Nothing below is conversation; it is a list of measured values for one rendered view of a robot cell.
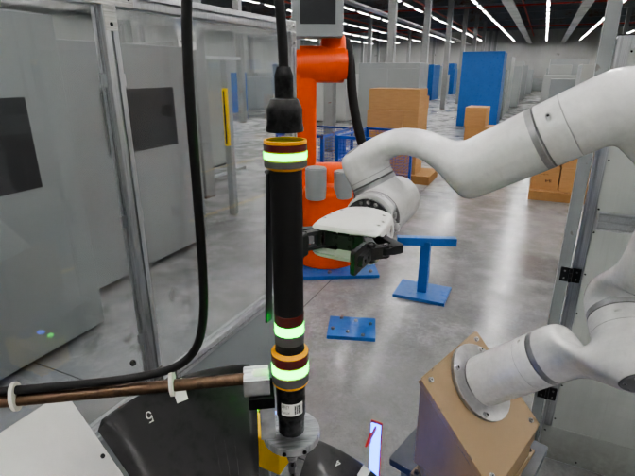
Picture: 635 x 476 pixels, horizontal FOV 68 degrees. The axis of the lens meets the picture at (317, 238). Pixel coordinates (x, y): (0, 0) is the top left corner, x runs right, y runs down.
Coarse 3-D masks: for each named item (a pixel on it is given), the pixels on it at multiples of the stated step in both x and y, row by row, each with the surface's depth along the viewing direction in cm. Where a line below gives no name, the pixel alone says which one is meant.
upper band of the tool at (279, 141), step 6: (270, 138) 48; (276, 138) 48; (282, 138) 48; (288, 138) 48; (294, 138) 48; (300, 138) 48; (270, 144) 45; (276, 144) 44; (282, 144) 44; (288, 144) 44; (294, 144) 45; (264, 150) 46; (306, 150) 46; (300, 168) 46
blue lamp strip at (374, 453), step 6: (372, 426) 96; (378, 426) 96; (378, 432) 96; (372, 438) 97; (378, 438) 97; (372, 444) 98; (378, 444) 97; (372, 450) 98; (378, 450) 98; (372, 456) 99; (378, 456) 98; (372, 462) 99; (378, 462) 99; (372, 468) 100; (378, 468) 99
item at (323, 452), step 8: (320, 448) 90; (328, 448) 90; (312, 456) 88; (320, 456) 88; (328, 456) 89; (336, 456) 89; (344, 456) 90; (304, 464) 86; (312, 464) 86; (320, 464) 87; (328, 464) 87; (344, 464) 88; (352, 464) 89; (360, 464) 89; (304, 472) 85; (312, 472) 85; (320, 472) 85; (328, 472) 85; (336, 472) 86; (344, 472) 86; (352, 472) 87
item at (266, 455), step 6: (258, 414) 116; (258, 420) 114; (258, 426) 112; (258, 432) 110; (258, 438) 108; (258, 444) 109; (264, 444) 108; (264, 450) 109; (264, 456) 109; (270, 456) 108; (276, 456) 107; (282, 456) 109; (264, 462) 110; (270, 462) 109; (276, 462) 108; (282, 462) 109; (270, 468) 110; (276, 468) 109; (282, 468) 110
